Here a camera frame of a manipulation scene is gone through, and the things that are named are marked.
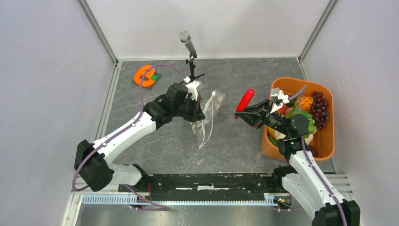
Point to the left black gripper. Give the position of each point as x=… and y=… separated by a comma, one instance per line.
x=196, y=105

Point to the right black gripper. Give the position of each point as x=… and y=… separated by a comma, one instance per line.
x=258, y=118

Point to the clear dotted zip top bag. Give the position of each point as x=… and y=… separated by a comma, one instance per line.
x=203, y=129

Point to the red chili pepper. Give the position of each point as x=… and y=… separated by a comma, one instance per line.
x=245, y=100

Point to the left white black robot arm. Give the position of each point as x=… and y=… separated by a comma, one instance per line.
x=94, y=160

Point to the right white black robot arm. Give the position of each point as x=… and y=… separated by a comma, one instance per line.
x=303, y=178

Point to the orange plastic food bin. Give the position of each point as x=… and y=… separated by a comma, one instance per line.
x=324, y=139

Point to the pink peach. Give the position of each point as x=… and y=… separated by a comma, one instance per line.
x=282, y=109

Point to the green cucumber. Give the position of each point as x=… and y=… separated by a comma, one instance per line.
x=273, y=141

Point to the small yellow pineapple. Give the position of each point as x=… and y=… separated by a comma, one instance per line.
x=306, y=103

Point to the green lettuce leaf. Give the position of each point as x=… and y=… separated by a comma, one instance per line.
x=312, y=128

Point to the purple grape bunch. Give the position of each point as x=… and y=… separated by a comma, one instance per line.
x=319, y=110

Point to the silver microphone on tripod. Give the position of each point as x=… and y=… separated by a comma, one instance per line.
x=186, y=39

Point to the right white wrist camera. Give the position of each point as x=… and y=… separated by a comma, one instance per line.
x=278, y=99

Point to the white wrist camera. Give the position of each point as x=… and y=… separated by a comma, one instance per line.
x=193, y=88
x=278, y=99

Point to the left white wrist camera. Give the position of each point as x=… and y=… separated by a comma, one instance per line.
x=193, y=88

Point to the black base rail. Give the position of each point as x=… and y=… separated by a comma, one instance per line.
x=211, y=186

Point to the white cable duct strip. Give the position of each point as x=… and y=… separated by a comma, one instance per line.
x=131, y=199

